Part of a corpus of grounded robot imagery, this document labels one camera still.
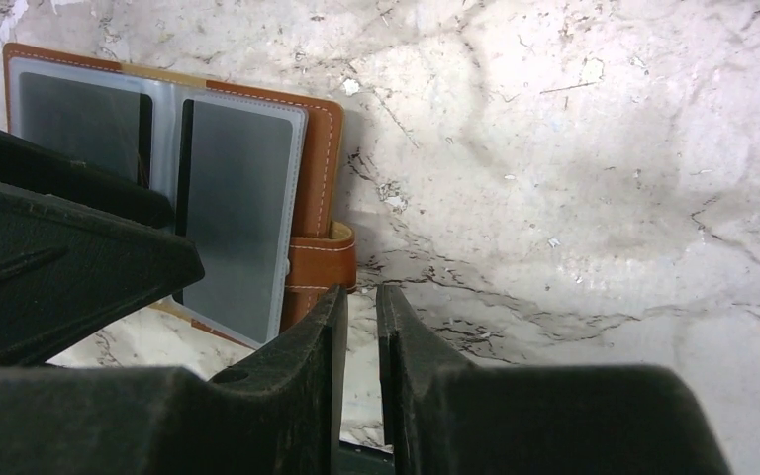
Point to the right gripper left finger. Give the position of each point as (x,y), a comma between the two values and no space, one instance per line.
(275,412)

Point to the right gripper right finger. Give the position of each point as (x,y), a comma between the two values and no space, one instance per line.
(444,414)

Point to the brown leather card holder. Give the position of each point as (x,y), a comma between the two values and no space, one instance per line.
(320,251)

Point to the black credit card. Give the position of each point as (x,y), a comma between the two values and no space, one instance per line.
(106,127)

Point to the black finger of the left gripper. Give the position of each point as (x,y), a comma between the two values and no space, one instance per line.
(79,249)

